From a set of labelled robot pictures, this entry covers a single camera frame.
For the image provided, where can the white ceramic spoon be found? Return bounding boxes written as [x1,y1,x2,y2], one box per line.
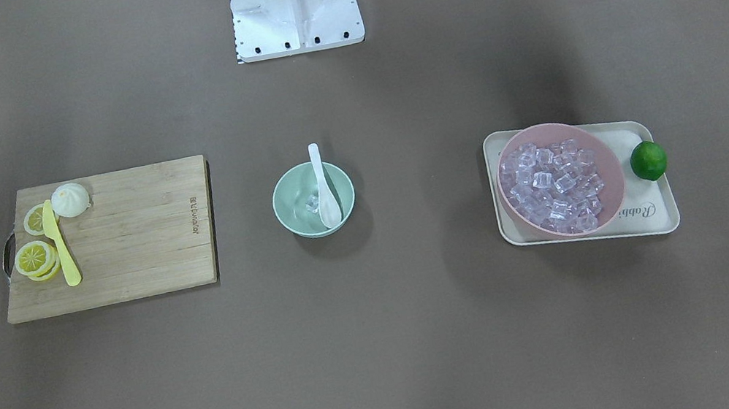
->
[308,143,343,230]

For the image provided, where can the clear ice cube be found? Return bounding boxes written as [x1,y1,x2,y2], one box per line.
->
[305,194,320,215]

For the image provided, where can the mint green bowl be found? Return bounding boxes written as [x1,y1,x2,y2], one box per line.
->
[272,161,356,239]

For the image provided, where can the pink bowl of ice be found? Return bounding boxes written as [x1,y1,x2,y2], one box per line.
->
[484,123,626,243]

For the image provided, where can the bamboo cutting board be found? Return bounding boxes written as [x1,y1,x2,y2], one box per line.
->
[7,155,219,324]

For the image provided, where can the beige serving tray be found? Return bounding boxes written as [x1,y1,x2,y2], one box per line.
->
[482,121,681,247]

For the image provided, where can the green lime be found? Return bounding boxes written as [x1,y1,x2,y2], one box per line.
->
[629,140,668,182]

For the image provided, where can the white garlic bulb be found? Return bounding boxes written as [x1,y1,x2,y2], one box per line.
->
[51,183,91,219]

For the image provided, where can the yellow plastic knife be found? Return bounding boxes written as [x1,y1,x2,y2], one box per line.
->
[42,199,82,287]

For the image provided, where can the lemon slice hidden back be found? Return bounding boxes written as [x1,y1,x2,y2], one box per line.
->
[28,258,62,282]

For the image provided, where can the lemon slice lower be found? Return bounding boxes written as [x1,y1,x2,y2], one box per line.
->
[15,240,58,279]

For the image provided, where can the lemon slice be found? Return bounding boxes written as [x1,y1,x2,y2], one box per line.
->
[15,240,58,279]
[23,204,45,237]

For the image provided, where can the lemon slice upper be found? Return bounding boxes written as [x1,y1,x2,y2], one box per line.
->
[23,204,45,237]

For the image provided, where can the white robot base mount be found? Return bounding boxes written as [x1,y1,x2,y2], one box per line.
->
[229,0,366,64]

